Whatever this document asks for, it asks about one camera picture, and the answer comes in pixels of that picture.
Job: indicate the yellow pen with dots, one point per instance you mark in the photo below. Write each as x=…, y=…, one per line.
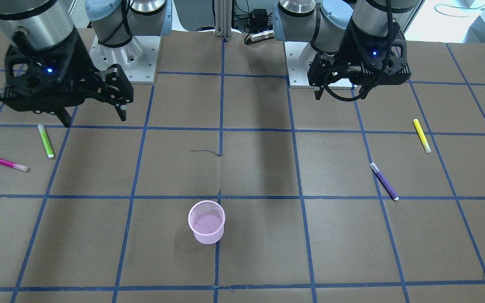
x=423, y=140

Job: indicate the purple pen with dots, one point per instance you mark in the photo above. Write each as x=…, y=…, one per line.
x=384, y=181

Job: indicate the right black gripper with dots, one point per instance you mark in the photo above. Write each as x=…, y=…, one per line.
x=81, y=67

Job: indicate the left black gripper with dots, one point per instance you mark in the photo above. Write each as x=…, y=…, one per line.
x=345, y=52

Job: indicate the pink mesh cup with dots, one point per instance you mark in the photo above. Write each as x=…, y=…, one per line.
x=206, y=220

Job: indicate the aluminium frame post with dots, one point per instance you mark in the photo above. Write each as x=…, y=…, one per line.
x=223, y=17

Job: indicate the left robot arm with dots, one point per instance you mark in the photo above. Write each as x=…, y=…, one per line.
x=322, y=25

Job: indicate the green pen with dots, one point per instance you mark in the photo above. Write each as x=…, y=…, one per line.
x=46, y=141

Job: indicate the pink pen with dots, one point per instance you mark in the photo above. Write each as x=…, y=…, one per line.
x=13, y=165

